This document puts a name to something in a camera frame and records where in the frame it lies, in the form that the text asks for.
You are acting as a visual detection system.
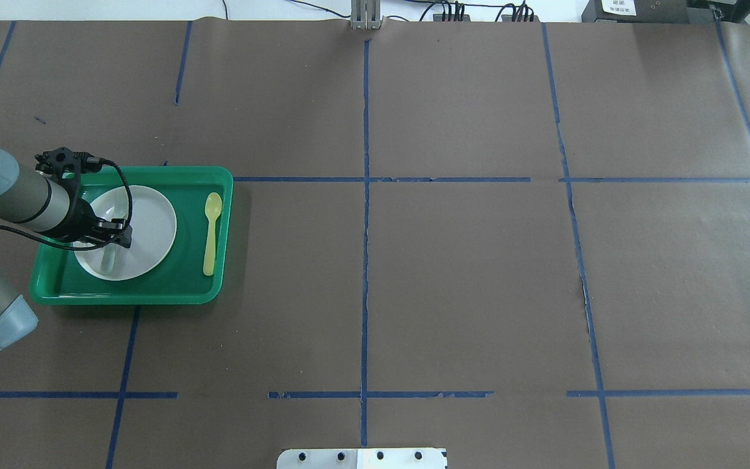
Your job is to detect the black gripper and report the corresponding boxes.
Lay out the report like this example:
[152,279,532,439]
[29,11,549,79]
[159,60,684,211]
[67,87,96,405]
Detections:
[66,199,133,249]

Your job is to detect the white round plate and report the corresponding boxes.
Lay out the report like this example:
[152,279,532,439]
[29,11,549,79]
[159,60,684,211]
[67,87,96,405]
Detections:
[75,185,178,281]

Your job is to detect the green plastic tray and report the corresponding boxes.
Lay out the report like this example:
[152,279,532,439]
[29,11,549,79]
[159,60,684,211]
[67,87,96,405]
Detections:
[29,166,233,306]

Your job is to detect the yellow plastic spoon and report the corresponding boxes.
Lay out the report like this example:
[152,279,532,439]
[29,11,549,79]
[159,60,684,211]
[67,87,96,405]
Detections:
[202,192,223,277]

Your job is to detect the white mounting plate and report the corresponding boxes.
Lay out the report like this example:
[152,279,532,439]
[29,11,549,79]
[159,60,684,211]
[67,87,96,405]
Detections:
[276,448,449,468]

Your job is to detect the black power strip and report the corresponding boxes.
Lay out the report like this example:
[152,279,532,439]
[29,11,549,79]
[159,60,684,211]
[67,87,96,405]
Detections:
[495,1,539,23]
[432,1,470,23]

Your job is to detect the black box with label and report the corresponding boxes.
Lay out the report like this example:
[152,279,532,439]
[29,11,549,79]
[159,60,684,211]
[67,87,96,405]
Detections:
[581,1,689,24]

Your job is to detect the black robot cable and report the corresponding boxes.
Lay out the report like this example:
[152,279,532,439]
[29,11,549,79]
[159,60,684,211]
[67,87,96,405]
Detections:
[0,159,133,252]

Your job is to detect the aluminium frame post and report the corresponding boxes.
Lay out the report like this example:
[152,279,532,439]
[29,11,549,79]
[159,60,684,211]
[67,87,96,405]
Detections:
[349,0,383,30]

